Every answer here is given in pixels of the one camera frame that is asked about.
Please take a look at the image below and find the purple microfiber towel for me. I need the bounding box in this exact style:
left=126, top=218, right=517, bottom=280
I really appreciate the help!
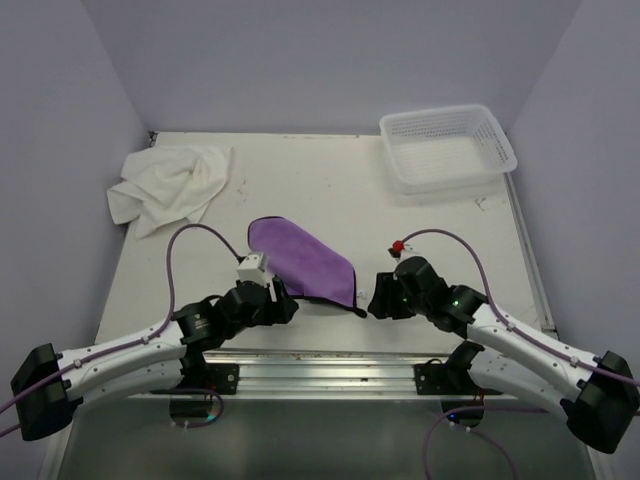
left=247, top=216, right=367, bottom=318

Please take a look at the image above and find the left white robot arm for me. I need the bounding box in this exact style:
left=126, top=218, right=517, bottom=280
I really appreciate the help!
left=6, top=279, right=298, bottom=441

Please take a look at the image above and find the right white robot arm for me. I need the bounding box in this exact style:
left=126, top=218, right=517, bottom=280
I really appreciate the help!
left=368, top=256, right=639, bottom=454

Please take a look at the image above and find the white perforated plastic basket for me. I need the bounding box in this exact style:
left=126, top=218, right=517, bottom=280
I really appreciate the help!
left=379, top=104, right=518, bottom=195

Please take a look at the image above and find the white crumpled towel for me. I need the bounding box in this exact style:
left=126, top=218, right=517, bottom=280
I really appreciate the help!
left=107, top=145, right=233, bottom=239

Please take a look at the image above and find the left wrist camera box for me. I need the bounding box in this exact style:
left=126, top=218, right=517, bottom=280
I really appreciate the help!
left=236, top=252, right=268, bottom=286

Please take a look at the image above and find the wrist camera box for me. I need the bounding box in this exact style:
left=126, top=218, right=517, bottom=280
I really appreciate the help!
left=388, top=240, right=416, bottom=263
left=236, top=252, right=268, bottom=286

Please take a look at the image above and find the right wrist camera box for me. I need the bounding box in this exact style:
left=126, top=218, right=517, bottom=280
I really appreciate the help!
left=388, top=240, right=416, bottom=263

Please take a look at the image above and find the aluminium mounting rail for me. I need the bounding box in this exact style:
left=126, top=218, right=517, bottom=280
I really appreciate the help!
left=124, top=349, right=591, bottom=401

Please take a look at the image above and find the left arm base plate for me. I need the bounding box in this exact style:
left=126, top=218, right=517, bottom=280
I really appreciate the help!
left=151, top=363, right=240, bottom=395

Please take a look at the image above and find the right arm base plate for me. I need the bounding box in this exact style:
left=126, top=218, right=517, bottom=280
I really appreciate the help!
left=413, top=359, right=501, bottom=396

